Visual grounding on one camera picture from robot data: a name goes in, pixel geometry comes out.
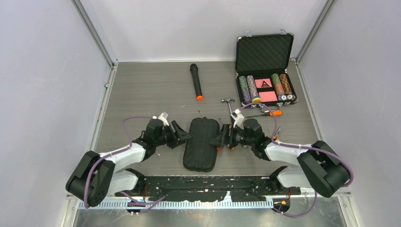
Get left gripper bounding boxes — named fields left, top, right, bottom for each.
left=154, top=121, right=191, bottom=148

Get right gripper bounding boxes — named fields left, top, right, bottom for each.
left=209, top=123, right=255, bottom=148

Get black tool kit case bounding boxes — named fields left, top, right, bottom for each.
left=183, top=118, right=219, bottom=172

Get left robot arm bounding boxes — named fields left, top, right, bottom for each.
left=65, top=117, right=192, bottom=208

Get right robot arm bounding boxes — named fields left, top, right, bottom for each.
left=209, top=119, right=352, bottom=198

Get black microphone orange end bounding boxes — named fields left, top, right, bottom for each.
left=190, top=63, right=203, bottom=101

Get open poker chip case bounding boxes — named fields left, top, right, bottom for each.
left=235, top=33, right=298, bottom=108

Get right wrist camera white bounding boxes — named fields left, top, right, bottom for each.
left=230, top=109, right=244, bottom=128

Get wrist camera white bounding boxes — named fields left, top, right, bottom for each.
left=152, top=112, right=169, bottom=126
left=230, top=109, right=244, bottom=128

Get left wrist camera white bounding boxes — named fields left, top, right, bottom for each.
left=152, top=112, right=169, bottom=126

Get claw hammer black handle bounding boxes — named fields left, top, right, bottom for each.
left=221, top=98, right=236, bottom=117

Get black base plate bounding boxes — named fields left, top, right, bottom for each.
left=126, top=176, right=301, bottom=202

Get orange handled pliers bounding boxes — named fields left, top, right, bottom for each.
left=273, top=127, right=282, bottom=140

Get orange handled screwdriver by case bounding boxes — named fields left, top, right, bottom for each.
left=247, top=110, right=282, bottom=118

